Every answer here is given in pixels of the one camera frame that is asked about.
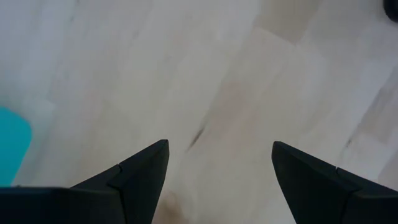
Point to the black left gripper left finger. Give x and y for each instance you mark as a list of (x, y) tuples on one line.
[(93, 205)]

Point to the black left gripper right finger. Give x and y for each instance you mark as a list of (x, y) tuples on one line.
[(326, 199)]

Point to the teal translucent plastic bin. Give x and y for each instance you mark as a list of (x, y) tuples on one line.
[(12, 146)]

